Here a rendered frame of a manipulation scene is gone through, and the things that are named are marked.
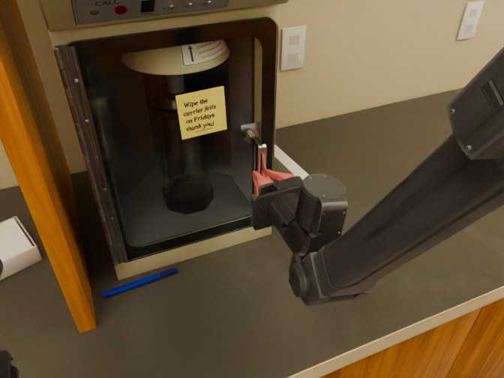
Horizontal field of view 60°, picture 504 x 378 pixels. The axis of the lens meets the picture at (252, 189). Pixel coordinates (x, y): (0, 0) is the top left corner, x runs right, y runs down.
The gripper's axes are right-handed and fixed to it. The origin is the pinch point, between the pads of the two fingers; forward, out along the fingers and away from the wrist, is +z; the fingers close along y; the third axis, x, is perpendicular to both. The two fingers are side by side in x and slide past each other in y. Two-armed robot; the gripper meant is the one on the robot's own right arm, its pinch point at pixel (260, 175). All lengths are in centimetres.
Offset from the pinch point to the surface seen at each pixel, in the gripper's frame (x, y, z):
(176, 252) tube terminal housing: 17.5, 15.2, 4.9
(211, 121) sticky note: -9.8, 6.7, 4.2
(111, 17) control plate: -27.9, 19.3, 1.8
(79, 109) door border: -15.6, 25.6, 4.2
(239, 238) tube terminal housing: 19.0, 2.1, 5.0
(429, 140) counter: 21, -62, 22
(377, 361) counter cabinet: 34.4, -15.6, -22.2
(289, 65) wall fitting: 4, -30, 48
